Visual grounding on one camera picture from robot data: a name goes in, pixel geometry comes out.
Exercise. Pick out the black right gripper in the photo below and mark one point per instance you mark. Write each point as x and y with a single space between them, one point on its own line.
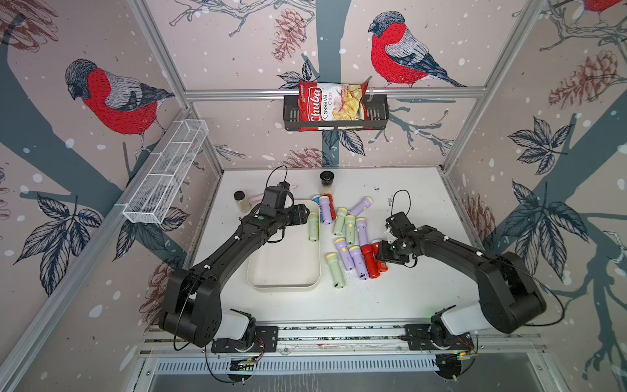
382 256

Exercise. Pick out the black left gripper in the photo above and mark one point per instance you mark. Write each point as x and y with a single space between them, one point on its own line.
300 216

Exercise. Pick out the short red flashlight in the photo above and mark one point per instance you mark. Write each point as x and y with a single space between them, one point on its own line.
381 265

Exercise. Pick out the long red flashlight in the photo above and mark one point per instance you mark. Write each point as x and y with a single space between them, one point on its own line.
370 261

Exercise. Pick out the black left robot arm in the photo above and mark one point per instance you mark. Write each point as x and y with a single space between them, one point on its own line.
191 308

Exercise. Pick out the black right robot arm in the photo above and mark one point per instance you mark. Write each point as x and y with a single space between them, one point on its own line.
509 297

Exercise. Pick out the cream plastic storage tray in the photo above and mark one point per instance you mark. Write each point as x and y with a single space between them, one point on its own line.
289 262

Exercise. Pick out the purple flashlight back left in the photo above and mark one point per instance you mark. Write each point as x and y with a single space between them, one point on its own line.
325 209

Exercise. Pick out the purple flashlight right front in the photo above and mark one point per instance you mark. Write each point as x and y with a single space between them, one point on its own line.
359 263

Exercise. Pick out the red flashlight back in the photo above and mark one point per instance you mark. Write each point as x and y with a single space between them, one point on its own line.
331 207

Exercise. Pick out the purple flashlight middle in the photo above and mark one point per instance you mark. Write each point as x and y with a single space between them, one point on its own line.
361 225

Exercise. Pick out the purple flashlight left front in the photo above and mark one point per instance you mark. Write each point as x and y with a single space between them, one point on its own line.
343 250

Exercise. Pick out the large spice jar black lid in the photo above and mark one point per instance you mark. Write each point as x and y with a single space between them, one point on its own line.
327 178

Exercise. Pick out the green flashlight front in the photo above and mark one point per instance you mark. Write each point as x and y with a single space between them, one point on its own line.
332 260

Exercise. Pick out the small spice jar black lid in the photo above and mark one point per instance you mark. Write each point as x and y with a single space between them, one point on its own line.
242 202

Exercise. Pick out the red cassava chips bag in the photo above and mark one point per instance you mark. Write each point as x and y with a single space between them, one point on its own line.
332 102

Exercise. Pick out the pink handled metal tongs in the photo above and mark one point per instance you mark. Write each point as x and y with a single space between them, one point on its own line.
255 199

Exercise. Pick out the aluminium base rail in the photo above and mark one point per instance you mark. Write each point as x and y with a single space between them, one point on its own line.
286 351

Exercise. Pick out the black wall basket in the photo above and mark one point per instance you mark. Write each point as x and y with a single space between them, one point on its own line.
370 113

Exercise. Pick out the white wire mesh shelf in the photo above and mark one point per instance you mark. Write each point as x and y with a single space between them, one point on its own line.
156 194

